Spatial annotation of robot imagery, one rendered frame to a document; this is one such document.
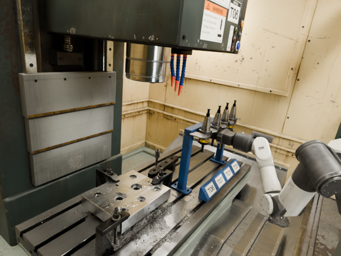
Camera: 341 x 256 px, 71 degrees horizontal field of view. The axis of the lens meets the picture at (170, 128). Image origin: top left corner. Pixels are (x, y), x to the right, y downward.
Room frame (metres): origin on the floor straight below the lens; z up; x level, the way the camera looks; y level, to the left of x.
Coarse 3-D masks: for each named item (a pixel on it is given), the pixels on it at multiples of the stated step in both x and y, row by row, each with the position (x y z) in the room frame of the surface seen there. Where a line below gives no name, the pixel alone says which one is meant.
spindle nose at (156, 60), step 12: (132, 48) 0.82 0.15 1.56; (144, 48) 0.80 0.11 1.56; (156, 48) 0.81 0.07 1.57; (168, 48) 0.85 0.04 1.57; (132, 60) 0.82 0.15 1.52; (144, 60) 0.81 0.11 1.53; (156, 60) 0.81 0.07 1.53; (168, 60) 0.85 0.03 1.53; (132, 72) 0.82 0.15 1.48; (144, 72) 0.80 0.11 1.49; (156, 72) 0.81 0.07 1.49; (168, 72) 0.87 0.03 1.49
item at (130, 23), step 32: (64, 0) 0.95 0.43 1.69; (96, 0) 0.85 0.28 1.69; (128, 0) 0.77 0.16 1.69; (160, 0) 0.71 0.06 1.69; (192, 0) 0.70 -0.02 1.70; (64, 32) 0.96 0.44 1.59; (96, 32) 0.85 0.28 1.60; (128, 32) 0.77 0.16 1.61; (160, 32) 0.70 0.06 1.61; (192, 32) 0.72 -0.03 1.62; (224, 32) 0.90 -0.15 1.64
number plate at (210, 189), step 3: (210, 183) 1.04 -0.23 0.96; (207, 186) 1.01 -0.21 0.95; (210, 186) 1.03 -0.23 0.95; (213, 186) 1.04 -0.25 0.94; (207, 189) 1.00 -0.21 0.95; (210, 189) 1.01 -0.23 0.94; (213, 189) 1.03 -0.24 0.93; (207, 192) 0.99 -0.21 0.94; (210, 192) 1.00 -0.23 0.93; (213, 192) 1.02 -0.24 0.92; (210, 195) 0.99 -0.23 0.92
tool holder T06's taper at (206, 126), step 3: (204, 117) 1.06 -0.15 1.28; (207, 117) 1.05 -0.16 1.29; (210, 117) 1.06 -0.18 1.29; (204, 120) 1.05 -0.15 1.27; (207, 120) 1.05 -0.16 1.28; (210, 120) 1.06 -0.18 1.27; (204, 123) 1.05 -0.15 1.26; (207, 123) 1.05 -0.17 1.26; (210, 123) 1.06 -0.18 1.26; (201, 126) 1.06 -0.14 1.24; (204, 126) 1.05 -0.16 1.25; (207, 126) 1.04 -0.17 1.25; (210, 126) 1.06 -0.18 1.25; (201, 129) 1.05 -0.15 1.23; (204, 129) 1.04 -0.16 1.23; (207, 129) 1.04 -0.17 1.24; (210, 129) 1.06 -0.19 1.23
